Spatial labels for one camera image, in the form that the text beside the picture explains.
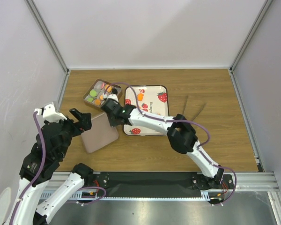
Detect brown tin lid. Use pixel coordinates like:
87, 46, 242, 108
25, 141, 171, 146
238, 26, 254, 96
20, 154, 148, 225
81, 113, 119, 153

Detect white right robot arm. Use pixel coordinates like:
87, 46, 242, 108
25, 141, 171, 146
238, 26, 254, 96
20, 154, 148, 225
119, 105, 224, 188

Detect white strawberry print tray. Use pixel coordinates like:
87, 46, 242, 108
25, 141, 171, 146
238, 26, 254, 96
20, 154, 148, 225
123, 85, 169, 136

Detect orange waffle round cookie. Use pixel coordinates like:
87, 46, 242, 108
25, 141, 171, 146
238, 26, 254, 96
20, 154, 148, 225
104, 84, 113, 92

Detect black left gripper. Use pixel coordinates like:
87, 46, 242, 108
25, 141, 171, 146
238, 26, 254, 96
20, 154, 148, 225
46, 107, 92, 158

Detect black sandwich cookie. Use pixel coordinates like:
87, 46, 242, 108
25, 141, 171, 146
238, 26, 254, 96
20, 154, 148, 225
111, 89, 118, 94

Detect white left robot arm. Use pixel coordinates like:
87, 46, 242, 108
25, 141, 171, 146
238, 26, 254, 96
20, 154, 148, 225
5, 105, 94, 225

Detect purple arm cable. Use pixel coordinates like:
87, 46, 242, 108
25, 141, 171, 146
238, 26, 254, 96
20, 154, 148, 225
104, 82, 237, 207
8, 111, 107, 225

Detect brown cookie tin box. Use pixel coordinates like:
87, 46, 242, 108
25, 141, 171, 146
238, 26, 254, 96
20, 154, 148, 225
83, 79, 122, 109

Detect aluminium frame rail front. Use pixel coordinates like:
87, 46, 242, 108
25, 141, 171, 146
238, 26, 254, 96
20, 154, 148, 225
41, 171, 281, 201

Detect silver metal tongs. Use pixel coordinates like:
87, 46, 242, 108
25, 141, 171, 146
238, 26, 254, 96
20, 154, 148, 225
182, 95, 207, 120

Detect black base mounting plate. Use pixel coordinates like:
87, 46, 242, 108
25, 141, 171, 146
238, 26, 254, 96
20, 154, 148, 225
93, 172, 234, 198

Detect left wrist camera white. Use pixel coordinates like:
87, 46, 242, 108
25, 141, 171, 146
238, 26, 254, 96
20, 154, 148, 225
34, 102, 67, 123

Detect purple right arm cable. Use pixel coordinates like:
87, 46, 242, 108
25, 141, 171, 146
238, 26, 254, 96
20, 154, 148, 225
104, 82, 237, 207

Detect orange star cookie top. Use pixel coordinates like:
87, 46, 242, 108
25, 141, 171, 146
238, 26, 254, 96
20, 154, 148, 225
137, 93, 144, 101

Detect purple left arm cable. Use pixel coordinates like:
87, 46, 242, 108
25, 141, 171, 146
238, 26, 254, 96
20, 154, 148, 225
8, 111, 107, 225

